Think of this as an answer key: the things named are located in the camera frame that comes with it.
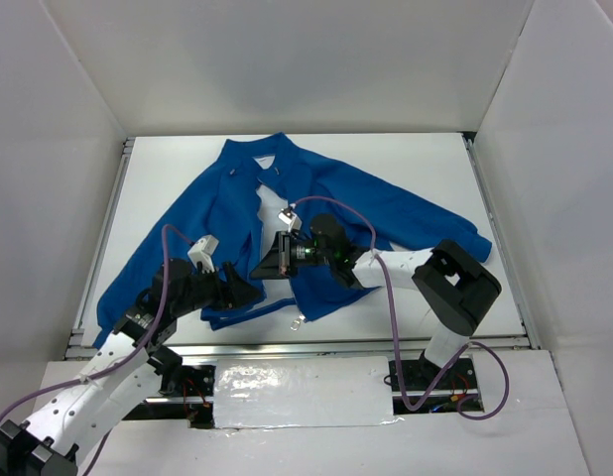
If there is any blue zip-up jacket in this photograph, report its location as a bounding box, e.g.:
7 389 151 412
94 133 492 346

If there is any silver zipper pull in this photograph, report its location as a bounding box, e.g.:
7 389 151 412
290 315 306 331

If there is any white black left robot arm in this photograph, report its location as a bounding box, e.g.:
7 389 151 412
0 259 261 475

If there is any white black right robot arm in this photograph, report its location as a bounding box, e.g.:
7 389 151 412
250 207 502 374

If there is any white front cover panel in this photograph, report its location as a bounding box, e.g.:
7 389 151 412
213 356 396 429

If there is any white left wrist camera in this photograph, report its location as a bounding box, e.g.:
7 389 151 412
187 234 219 273

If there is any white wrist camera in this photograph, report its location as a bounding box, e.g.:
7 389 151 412
278 206 302 233
187 234 219 273

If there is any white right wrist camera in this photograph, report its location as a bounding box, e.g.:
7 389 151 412
278 206 302 233

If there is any left aluminium frame rail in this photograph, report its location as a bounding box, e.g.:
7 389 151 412
62 137 136 361

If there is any aluminium frame rail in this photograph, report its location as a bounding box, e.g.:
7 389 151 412
63 334 532 361
62 137 136 361
459 131 543 350

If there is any front aluminium frame rail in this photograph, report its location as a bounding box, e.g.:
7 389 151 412
63 334 532 361

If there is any right aluminium frame rail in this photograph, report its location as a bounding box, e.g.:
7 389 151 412
459 131 543 350

